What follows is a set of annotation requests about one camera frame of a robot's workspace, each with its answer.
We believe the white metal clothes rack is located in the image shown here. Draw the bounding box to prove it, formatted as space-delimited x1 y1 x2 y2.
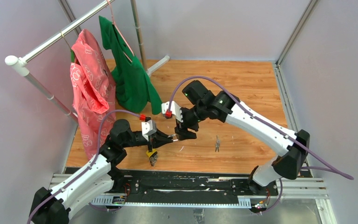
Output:
4 0 171 124

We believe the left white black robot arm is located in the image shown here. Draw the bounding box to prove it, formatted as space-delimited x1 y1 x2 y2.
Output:
27 117 173 224

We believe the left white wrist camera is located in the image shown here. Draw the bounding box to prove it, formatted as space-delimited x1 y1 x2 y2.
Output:
141 120 157 139

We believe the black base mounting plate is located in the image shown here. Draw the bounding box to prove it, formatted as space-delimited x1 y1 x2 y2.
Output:
122 169 279 205

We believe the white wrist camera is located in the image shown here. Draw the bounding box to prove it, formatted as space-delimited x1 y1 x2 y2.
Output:
141 120 157 139
161 101 183 122

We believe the aluminium frame rail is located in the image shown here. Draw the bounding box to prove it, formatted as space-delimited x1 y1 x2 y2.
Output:
273 0 320 177

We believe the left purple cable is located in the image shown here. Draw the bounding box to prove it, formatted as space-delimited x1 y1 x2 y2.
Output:
27 110 146 224

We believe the yellow black padlock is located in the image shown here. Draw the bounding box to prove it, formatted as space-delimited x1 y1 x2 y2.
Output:
146 149 158 167

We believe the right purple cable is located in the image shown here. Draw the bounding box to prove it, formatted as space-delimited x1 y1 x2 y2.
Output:
165 76 355 215

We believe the green garment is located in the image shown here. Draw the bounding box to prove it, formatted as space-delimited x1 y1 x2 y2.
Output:
98 16 162 115

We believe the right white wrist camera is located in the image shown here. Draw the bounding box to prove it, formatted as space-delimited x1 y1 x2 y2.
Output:
161 101 183 122

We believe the purple cable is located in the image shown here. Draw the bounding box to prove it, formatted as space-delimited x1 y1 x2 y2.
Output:
27 110 146 224
165 76 355 215

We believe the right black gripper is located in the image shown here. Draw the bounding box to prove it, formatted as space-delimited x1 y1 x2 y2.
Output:
174 103 207 141

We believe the pink clothes hanger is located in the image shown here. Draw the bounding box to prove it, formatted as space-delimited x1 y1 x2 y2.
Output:
105 0 135 63

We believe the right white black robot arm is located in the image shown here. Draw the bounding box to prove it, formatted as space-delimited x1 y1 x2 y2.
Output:
161 77 310 195

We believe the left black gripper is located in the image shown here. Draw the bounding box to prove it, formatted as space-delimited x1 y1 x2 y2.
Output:
122 127 173 152

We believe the brass padlock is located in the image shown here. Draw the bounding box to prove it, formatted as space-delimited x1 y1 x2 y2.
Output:
170 134 180 142

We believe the pink patterned garment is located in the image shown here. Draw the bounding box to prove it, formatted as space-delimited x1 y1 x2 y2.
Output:
69 29 116 159

